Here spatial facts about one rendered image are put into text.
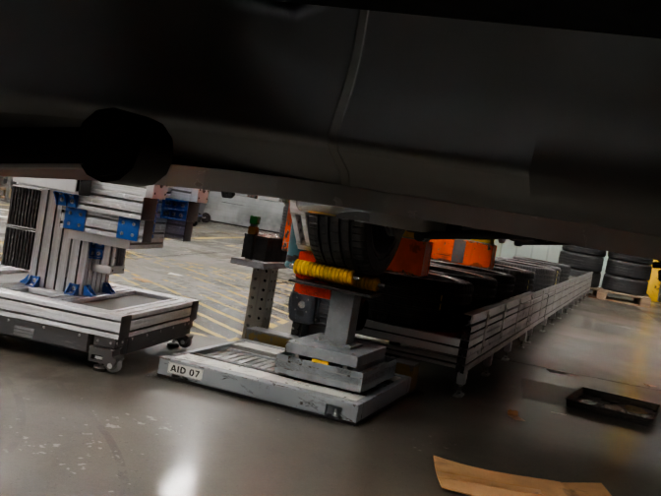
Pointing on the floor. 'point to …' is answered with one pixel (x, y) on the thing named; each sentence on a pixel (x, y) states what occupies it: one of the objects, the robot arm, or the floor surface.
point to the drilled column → (260, 298)
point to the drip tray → (640, 409)
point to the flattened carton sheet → (507, 483)
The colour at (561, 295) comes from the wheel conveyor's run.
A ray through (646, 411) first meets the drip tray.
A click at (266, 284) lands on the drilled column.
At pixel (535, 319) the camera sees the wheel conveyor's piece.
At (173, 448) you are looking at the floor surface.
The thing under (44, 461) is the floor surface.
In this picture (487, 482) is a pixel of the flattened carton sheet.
